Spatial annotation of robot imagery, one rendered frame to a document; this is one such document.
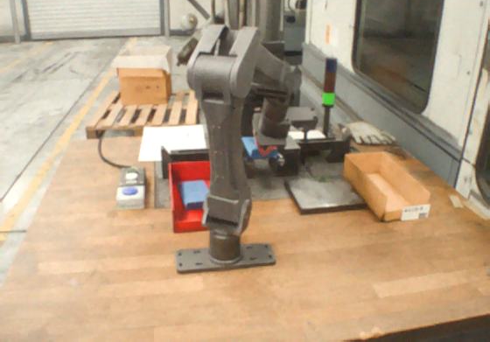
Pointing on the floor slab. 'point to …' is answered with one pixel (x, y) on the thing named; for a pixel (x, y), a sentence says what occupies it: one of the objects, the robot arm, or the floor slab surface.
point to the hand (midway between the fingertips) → (263, 151)
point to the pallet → (110, 109)
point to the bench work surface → (100, 257)
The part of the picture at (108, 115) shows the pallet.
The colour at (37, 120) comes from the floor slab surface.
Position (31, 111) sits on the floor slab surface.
